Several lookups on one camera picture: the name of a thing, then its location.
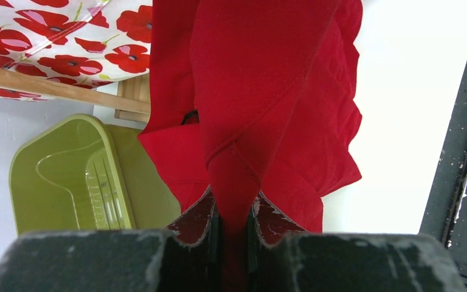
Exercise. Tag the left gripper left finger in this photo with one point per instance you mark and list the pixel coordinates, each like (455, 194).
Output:
(192, 255)

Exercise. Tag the green plastic basket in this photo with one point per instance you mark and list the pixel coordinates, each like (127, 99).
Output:
(83, 174)

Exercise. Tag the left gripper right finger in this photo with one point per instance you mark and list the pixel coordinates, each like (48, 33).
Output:
(272, 264)

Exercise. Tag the wooden clothes rack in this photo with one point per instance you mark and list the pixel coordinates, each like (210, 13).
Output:
(130, 109)

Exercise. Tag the red skirt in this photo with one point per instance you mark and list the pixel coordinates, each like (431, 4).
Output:
(254, 96)

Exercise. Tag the red poppy print garment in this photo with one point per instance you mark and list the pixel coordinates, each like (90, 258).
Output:
(84, 43)

